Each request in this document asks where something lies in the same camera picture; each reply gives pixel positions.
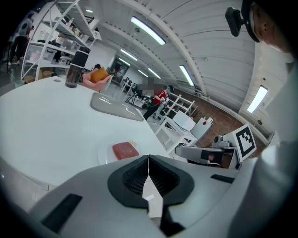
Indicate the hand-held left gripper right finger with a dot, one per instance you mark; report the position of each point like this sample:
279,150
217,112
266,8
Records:
198,202

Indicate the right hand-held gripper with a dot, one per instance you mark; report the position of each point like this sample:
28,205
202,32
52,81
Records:
244,144

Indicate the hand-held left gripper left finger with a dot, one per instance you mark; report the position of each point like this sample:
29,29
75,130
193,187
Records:
93,204

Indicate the white round plate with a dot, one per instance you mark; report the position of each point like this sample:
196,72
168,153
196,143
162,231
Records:
104,153

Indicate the red square cake piece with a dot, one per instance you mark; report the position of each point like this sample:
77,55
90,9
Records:
125,150

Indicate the grey serving tray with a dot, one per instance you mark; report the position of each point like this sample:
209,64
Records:
111,107

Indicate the person's right forearm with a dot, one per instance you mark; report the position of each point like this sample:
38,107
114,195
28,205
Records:
274,153

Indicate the white side table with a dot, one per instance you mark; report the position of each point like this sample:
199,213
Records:
186,137

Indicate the white cabinet with red sticker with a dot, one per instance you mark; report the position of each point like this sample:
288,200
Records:
201,130

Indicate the white microwave oven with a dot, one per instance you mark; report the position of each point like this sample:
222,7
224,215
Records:
184,119

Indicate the empty white shelf rack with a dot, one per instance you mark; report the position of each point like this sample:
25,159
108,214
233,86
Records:
176,102

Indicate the long ceiling light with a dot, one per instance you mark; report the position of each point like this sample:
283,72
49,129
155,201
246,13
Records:
143,73
154,73
257,98
147,30
186,75
128,54

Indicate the black tripod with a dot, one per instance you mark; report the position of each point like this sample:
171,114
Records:
131,98

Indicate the person's torso in white coat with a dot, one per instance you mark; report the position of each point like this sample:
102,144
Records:
286,104

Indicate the dark glass door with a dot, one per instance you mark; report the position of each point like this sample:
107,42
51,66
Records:
117,69

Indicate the pink armchair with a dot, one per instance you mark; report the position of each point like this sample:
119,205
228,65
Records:
97,84

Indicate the orange cushion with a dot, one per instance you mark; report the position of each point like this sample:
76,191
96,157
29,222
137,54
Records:
100,74

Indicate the black water bottle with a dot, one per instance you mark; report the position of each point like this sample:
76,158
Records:
75,69

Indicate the white shelf rack with clutter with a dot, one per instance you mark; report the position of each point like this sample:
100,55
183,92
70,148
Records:
42,65

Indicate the person's head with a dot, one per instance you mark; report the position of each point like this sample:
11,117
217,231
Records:
267,23

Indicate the black head-mounted camera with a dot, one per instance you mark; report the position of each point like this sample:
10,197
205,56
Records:
234,21

